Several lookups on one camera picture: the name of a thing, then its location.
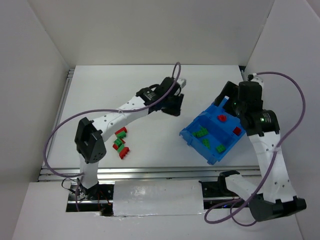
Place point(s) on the green rounded lego brick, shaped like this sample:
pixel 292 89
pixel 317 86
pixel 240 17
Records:
pixel 198 134

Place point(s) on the green 2x4 lego brick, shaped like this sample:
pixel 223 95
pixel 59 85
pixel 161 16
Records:
pixel 220 148

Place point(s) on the green lego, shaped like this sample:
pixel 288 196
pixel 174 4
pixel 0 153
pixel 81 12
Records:
pixel 121 134

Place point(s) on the red long toothed lego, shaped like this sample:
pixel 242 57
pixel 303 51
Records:
pixel 123 152

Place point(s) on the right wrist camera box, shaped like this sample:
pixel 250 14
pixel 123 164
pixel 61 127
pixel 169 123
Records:
pixel 253 77

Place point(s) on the red rounded lego brick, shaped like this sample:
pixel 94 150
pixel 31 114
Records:
pixel 237 131

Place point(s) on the blue plastic divided bin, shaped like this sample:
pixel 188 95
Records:
pixel 219 133

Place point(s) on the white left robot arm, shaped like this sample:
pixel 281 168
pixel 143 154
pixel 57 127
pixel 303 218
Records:
pixel 91 135

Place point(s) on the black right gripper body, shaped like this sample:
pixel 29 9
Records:
pixel 227 92

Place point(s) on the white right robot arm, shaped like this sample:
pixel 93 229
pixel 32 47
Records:
pixel 275 196

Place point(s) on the aluminium front rail frame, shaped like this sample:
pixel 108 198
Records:
pixel 170 173

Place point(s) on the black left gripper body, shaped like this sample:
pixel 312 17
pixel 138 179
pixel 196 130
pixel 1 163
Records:
pixel 172 104

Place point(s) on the white foil cover sheet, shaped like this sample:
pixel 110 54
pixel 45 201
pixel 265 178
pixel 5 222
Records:
pixel 157 198

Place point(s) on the green lego brick lower stack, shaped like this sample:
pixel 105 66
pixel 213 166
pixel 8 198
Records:
pixel 118 143

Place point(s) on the small green lego cube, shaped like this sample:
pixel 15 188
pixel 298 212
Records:
pixel 206 143

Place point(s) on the green 2x3 lego brick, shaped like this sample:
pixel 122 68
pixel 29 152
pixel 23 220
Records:
pixel 204 129

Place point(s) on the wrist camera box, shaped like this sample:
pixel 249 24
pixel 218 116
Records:
pixel 253 77
pixel 182 82

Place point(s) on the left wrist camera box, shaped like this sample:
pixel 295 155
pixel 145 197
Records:
pixel 182 82

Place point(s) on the red arch lego piece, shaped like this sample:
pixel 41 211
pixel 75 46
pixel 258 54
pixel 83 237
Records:
pixel 222 118

